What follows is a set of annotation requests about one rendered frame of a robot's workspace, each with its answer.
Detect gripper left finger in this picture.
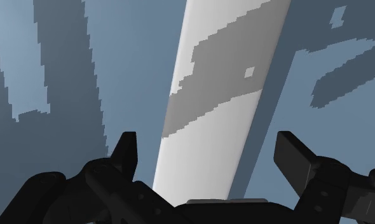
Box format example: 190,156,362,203
0,131,190,224

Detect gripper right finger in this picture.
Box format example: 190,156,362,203
273,130,375,224

